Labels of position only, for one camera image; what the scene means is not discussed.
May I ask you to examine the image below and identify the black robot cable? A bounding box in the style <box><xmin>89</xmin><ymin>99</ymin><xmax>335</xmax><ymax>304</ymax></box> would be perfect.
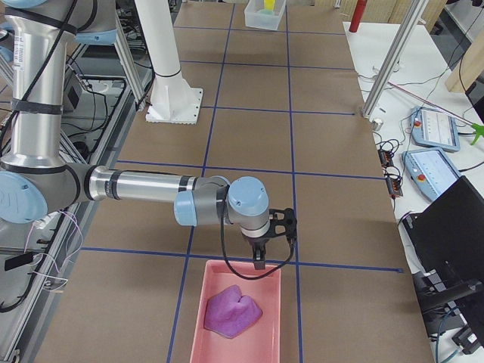
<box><xmin>220</xmin><ymin>188</ymin><xmax>296</xmax><ymax>281</ymax></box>

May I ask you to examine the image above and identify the black laptop computer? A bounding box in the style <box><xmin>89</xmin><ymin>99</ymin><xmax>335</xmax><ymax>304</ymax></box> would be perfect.
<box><xmin>403</xmin><ymin>176</ymin><xmax>483</xmax><ymax>321</ymax></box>

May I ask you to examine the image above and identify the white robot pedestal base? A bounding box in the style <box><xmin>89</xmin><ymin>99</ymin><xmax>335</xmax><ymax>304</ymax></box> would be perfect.
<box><xmin>135</xmin><ymin>0</ymin><xmax>203</xmax><ymax>125</ymax></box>

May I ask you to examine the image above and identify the pink plastic tray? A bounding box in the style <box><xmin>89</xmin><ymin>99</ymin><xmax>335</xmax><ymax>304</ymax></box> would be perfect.
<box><xmin>190</xmin><ymin>260</ymin><xmax>281</xmax><ymax>362</ymax></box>

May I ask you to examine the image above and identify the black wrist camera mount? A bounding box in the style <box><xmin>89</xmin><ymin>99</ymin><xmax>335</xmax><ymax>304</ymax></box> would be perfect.
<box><xmin>266</xmin><ymin>208</ymin><xmax>297</xmax><ymax>244</ymax></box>

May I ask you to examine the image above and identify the purple microfiber cloth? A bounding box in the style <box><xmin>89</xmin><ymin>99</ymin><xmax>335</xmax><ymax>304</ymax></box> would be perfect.
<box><xmin>203</xmin><ymin>284</ymin><xmax>263</xmax><ymax>339</ymax></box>

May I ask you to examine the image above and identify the red cylinder bottle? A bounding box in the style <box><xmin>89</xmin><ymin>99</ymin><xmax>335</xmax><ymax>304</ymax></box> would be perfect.
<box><xmin>349</xmin><ymin>0</ymin><xmax>368</xmax><ymax>33</ymax></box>

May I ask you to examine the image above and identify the blue teach pendant tablet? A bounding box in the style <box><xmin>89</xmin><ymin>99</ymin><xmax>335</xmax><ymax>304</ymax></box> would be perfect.
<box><xmin>410</xmin><ymin>107</ymin><xmax>461</xmax><ymax>153</ymax></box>

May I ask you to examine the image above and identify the clear plastic storage box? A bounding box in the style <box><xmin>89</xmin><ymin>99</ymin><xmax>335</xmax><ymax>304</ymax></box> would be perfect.
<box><xmin>244</xmin><ymin>0</ymin><xmax>287</xmax><ymax>31</ymax></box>

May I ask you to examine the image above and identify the silver aluminium frame post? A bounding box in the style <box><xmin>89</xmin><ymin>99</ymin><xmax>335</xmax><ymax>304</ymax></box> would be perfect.
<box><xmin>361</xmin><ymin>0</ymin><xmax>428</xmax><ymax>119</ymax></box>

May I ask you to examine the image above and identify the green handled reacher grabber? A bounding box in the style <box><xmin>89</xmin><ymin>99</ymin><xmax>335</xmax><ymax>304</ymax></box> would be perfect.
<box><xmin>387</xmin><ymin>81</ymin><xmax>484</xmax><ymax>145</ymax></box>

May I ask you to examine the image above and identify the yellow plastic cup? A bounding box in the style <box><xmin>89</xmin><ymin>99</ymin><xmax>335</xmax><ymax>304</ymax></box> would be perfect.
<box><xmin>263</xmin><ymin>0</ymin><xmax>275</xmax><ymax>12</ymax></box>

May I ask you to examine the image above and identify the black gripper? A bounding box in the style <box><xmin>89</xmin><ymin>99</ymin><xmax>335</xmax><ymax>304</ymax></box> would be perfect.
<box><xmin>241</xmin><ymin>228</ymin><xmax>271</xmax><ymax>270</ymax></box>

